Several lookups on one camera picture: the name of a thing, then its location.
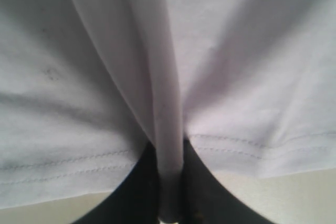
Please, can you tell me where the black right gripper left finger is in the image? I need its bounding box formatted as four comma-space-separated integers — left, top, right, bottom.
74, 143, 159, 224

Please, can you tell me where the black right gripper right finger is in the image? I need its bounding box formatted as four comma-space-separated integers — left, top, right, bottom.
181, 140, 259, 223

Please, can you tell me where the white t-shirt red lettering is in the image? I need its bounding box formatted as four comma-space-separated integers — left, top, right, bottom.
1, 0, 335, 223

